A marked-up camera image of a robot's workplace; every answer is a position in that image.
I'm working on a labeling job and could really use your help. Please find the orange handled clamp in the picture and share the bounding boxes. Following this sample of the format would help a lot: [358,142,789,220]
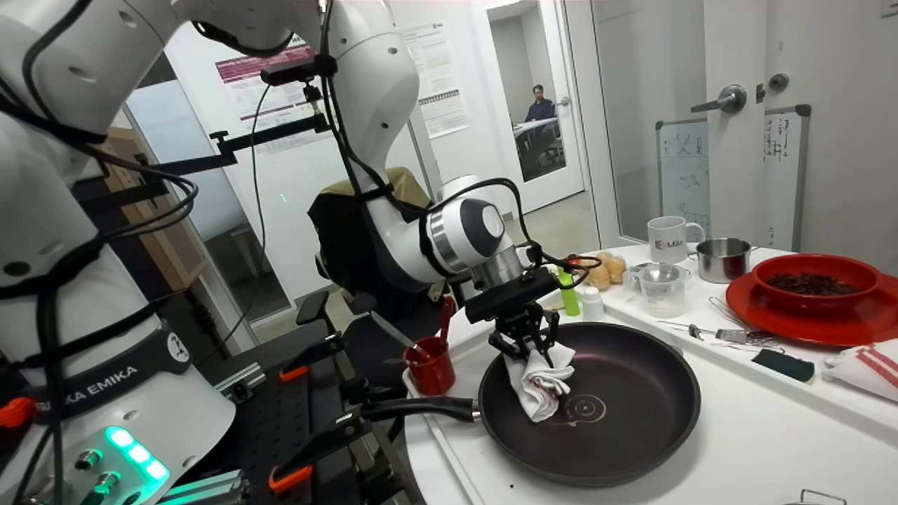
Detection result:
[266,411,361,497]

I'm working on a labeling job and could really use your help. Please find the silver door handle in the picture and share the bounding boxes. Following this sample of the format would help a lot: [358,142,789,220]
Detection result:
[692,87,747,115]

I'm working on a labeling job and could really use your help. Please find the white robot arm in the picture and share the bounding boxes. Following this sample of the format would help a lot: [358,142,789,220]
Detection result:
[0,0,516,359]

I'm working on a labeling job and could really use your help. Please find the red striped cloth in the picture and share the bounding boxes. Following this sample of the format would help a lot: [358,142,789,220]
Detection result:
[828,340,898,403]

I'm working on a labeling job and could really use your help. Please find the small steel pot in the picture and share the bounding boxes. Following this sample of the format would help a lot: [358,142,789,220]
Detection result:
[695,239,751,282]

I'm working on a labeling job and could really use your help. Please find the white mug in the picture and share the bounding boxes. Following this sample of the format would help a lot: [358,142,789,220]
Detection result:
[649,216,706,264]

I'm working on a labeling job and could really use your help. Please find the red plate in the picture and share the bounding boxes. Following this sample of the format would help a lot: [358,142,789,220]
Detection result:
[723,274,898,347]

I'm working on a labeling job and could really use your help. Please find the robot base with lights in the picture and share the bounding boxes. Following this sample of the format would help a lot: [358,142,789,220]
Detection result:
[2,95,236,505]

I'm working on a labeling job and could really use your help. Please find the white tea towel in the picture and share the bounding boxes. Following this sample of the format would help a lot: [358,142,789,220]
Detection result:
[506,342,574,422]

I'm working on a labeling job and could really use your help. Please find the red bowl with food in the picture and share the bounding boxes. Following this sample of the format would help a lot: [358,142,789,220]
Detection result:
[748,251,885,311]

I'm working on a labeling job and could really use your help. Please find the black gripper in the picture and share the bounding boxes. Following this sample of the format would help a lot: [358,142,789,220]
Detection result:
[466,268,558,356]

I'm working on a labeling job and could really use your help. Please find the small steel bowl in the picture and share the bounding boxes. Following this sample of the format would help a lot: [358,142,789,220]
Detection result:
[625,260,691,299]

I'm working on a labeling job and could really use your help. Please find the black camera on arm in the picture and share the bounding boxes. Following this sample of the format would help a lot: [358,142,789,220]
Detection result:
[262,52,337,87]

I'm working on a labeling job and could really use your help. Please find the black frying pan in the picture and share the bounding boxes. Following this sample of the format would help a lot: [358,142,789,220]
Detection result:
[361,323,702,487]

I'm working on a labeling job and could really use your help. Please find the bread rolls on plate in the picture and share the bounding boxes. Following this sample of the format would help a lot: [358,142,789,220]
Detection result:
[586,251,625,292]

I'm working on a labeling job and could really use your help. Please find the black office chair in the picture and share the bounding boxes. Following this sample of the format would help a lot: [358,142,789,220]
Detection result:
[309,180,433,316]

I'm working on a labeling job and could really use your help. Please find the red cup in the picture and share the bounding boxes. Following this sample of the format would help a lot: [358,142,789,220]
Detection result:
[403,337,454,396]

